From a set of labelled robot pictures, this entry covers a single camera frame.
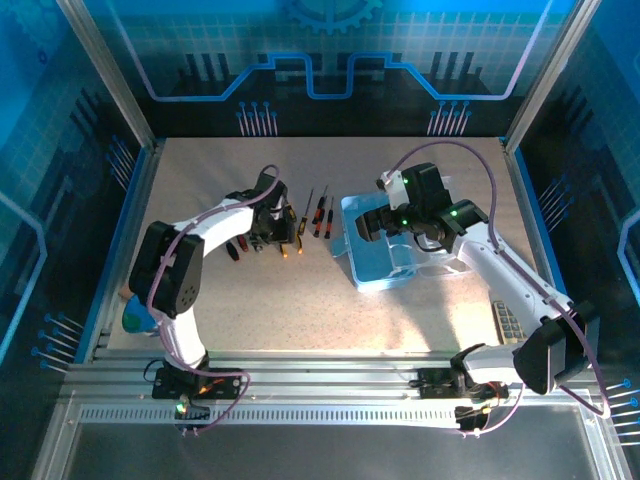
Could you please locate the thin yellow black screwdriver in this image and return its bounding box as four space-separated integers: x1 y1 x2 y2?
297 188 316 237

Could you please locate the clear plastic tool box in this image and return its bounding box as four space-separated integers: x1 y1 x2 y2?
332 174 474 294

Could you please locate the black calculator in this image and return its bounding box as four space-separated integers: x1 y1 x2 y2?
492 299 529 346

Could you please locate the blue green round object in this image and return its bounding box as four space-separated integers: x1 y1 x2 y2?
121 294 161 336

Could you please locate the slotted aluminium strip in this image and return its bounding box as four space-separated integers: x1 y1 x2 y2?
78 407 591 427

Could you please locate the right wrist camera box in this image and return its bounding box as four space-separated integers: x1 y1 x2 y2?
377 170 407 211

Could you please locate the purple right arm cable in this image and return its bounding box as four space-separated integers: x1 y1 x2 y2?
384 141 612 437

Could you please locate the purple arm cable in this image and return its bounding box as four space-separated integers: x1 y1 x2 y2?
384 141 612 437
146 164 281 437

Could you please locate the aluminium side rail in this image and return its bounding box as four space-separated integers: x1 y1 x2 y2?
499 137 589 364
82 138 166 364

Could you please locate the aluminium front rail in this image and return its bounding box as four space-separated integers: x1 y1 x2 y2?
59 349 604 401

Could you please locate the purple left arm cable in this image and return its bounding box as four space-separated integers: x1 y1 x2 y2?
146 164 281 437

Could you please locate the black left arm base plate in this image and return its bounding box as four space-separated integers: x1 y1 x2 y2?
152 367 242 401

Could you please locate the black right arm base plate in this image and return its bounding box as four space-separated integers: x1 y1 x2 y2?
418 367 510 400

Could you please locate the aluminium frame post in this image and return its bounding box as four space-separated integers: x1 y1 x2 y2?
54 0 161 151
501 0 599 154

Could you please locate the black cable connector block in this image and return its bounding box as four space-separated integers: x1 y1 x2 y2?
453 404 489 436
173 399 211 436

